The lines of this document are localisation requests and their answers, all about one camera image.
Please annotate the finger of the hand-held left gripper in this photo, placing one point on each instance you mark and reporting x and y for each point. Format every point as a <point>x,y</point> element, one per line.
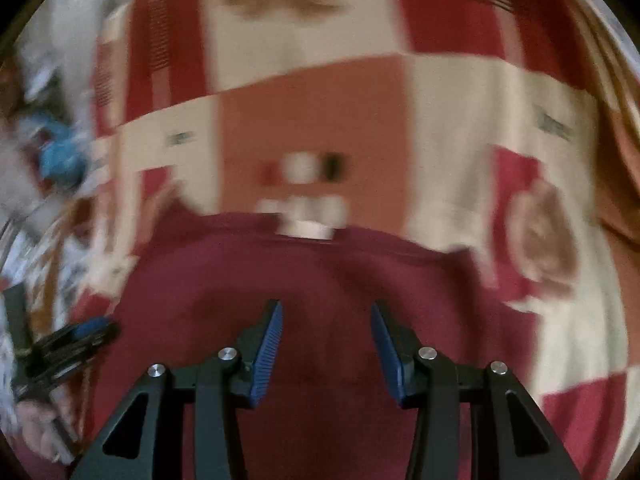
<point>87,329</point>
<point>60,364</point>

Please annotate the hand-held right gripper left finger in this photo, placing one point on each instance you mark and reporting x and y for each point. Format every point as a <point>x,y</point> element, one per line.
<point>267,350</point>

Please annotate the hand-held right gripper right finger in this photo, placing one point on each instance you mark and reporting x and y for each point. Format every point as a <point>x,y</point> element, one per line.
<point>387,350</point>

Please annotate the maroon sweater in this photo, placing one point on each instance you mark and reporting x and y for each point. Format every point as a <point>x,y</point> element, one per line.
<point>325,270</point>

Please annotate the person's left hand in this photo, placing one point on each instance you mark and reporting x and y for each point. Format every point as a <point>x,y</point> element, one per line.
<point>42,432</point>

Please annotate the blue plastic packet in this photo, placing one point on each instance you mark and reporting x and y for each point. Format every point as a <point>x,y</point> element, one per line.
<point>60,157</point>

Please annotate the rose patchwork printed blanket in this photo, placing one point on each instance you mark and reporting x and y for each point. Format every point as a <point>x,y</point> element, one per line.
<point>310,110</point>

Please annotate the grey floral pillow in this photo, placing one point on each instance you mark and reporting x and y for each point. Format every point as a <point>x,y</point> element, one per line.
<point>60,45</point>

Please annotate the rust brown cloth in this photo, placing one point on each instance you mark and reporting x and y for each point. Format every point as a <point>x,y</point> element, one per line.
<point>620,160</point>

